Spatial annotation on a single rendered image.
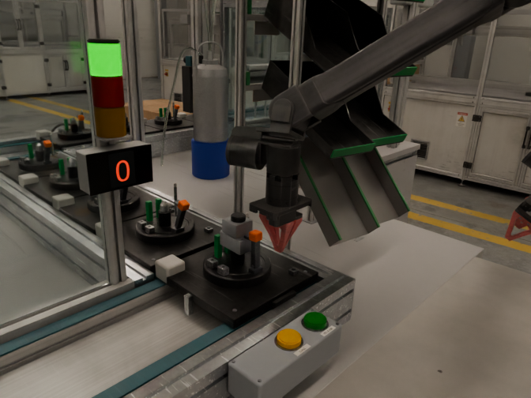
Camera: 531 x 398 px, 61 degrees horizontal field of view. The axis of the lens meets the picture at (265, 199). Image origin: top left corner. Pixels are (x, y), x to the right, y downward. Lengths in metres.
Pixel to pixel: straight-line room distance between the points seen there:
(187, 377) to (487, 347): 0.61
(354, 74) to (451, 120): 4.24
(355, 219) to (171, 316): 0.48
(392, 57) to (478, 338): 0.61
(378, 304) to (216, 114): 1.02
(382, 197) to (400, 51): 0.57
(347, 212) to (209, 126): 0.85
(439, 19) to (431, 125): 4.30
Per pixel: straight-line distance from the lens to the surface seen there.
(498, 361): 1.02
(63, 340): 0.90
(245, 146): 0.77
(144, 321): 0.91
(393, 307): 1.09
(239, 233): 0.88
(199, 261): 0.98
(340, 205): 1.09
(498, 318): 1.15
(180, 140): 2.25
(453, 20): 0.75
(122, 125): 0.81
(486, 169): 4.94
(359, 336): 0.98
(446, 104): 4.97
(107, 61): 0.78
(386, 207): 1.22
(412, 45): 0.74
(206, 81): 1.76
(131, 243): 1.08
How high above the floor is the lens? 1.44
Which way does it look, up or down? 21 degrees down
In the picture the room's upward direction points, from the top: 2 degrees clockwise
